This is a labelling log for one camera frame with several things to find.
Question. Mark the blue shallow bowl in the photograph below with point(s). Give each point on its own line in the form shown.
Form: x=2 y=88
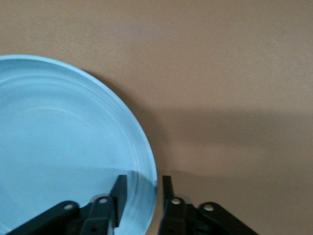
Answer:
x=61 y=137

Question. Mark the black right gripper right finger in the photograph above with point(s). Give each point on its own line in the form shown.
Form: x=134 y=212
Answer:
x=181 y=218

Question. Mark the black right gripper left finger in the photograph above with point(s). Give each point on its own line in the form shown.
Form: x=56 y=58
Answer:
x=97 y=215

